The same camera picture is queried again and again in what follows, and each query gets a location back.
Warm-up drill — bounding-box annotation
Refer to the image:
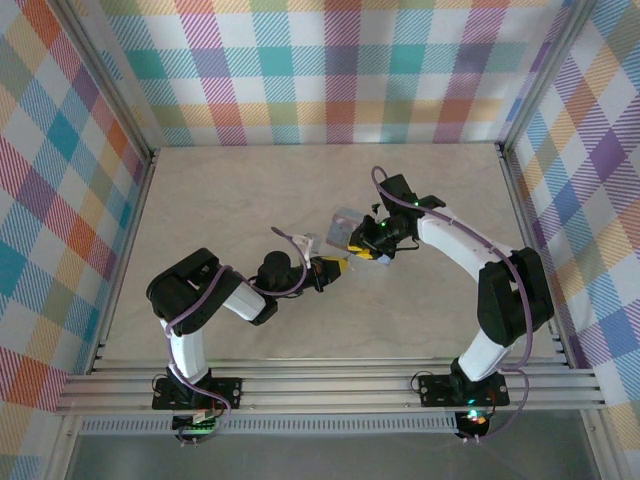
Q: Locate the light blue cartoon tin box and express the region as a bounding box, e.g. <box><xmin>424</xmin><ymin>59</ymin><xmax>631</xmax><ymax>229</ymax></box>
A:
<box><xmin>325</xmin><ymin>208</ymin><xmax>367</xmax><ymax>250</ymax></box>

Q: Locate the wide aluminium base extrusion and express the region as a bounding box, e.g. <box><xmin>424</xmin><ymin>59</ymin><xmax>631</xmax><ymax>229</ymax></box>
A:
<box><xmin>53</xmin><ymin>368</ymin><xmax>610</xmax><ymax>417</ymax></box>

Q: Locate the green left controller board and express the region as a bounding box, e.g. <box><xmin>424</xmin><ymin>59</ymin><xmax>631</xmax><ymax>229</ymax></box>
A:
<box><xmin>172</xmin><ymin>407</ymin><xmax>222</xmax><ymax>445</ymax></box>

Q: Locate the right controller board with lights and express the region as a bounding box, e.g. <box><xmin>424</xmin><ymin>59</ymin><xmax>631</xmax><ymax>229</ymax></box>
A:
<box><xmin>455</xmin><ymin>407</ymin><xmax>492</xmax><ymax>440</ymax></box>

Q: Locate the aluminium front leg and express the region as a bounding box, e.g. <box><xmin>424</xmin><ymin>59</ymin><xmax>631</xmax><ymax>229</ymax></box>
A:
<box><xmin>45</xmin><ymin>413</ymin><xmax>82</xmax><ymax>480</ymax></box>
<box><xmin>582</xmin><ymin>409</ymin><xmax>624</xmax><ymax>480</ymax></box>

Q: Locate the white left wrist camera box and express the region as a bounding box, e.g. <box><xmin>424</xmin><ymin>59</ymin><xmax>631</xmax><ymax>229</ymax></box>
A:
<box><xmin>293</xmin><ymin>232</ymin><xmax>322</xmax><ymax>262</ymax></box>

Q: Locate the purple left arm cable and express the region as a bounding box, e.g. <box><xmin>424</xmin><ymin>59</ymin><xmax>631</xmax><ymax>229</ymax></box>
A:
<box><xmin>164</xmin><ymin>226</ymin><xmax>309</xmax><ymax>441</ymax></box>

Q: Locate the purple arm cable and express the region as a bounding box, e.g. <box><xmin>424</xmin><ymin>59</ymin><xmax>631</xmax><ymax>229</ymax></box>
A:
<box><xmin>164</xmin><ymin>226</ymin><xmax>309</xmax><ymax>441</ymax></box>
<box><xmin>370</xmin><ymin>165</ymin><xmax>534</xmax><ymax>444</ymax></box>

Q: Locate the thin aluminium table edge rail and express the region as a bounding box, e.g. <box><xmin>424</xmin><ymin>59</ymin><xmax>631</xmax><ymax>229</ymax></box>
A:
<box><xmin>85</xmin><ymin>355</ymin><xmax>574</xmax><ymax>375</ymax></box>

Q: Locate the aluminium side rail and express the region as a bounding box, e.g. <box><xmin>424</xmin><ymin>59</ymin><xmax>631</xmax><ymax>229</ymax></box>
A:
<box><xmin>494</xmin><ymin>142</ymin><xmax>576</xmax><ymax>369</ymax></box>
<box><xmin>87</xmin><ymin>147</ymin><xmax>161</xmax><ymax>376</ymax></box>

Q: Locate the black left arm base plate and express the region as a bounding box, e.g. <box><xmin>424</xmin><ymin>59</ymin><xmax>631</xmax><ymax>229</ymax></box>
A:
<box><xmin>151</xmin><ymin>377</ymin><xmax>244</xmax><ymax>411</ymax></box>

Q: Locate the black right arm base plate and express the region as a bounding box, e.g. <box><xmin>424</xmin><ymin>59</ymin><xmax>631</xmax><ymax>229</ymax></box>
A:
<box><xmin>417</xmin><ymin>372</ymin><xmax>511</xmax><ymax>407</ymax></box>

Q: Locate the grey slotted cable duct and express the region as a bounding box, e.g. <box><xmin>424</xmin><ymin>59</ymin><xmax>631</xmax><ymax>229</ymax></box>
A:
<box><xmin>79</xmin><ymin>412</ymin><xmax>459</xmax><ymax>435</ymax></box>

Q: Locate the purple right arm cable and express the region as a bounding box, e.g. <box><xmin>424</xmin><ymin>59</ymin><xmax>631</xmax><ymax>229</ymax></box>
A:
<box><xmin>370</xmin><ymin>165</ymin><xmax>534</xmax><ymax>444</ymax></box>

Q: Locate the aluminium corner post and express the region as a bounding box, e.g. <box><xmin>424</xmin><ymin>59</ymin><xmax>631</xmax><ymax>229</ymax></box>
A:
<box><xmin>49</xmin><ymin>0</ymin><xmax>161</xmax><ymax>161</ymax></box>
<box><xmin>492</xmin><ymin>0</ymin><xmax>591</xmax><ymax>154</ymax></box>

